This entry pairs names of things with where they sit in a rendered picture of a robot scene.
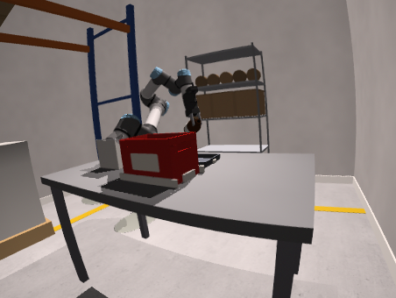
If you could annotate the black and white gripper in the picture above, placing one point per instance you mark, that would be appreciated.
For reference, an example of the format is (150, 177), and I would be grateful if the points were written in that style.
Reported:
(190, 102)

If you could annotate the red plastic crate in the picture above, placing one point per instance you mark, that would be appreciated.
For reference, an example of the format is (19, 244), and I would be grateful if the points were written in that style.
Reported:
(163, 155)

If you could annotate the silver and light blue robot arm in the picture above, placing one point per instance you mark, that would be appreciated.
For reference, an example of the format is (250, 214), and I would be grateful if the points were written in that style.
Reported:
(130, 126)

